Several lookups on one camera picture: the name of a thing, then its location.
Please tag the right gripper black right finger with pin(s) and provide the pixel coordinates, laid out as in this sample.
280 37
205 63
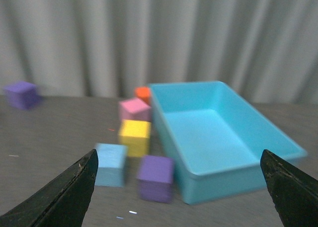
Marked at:
293 192

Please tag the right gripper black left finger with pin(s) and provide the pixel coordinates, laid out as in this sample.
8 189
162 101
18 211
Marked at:
63 202

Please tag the light blue foam block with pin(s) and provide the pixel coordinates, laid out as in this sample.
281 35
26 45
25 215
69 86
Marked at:
111 165

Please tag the light blue plastic tray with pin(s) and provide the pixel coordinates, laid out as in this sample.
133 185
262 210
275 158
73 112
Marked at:
216 139

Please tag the purple foam block near tray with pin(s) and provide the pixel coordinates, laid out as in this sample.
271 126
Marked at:
155 178

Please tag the yellow foam block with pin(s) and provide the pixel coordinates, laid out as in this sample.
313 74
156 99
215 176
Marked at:
135 135

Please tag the purple foam block far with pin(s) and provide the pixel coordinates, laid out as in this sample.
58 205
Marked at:
22 95

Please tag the pink foam block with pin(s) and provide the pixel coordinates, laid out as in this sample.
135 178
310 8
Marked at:
134 109

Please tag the orange foam block behind tray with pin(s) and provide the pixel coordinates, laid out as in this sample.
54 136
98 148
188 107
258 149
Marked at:
143 93

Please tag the grey curtain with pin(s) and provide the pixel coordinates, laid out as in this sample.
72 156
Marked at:
266 50

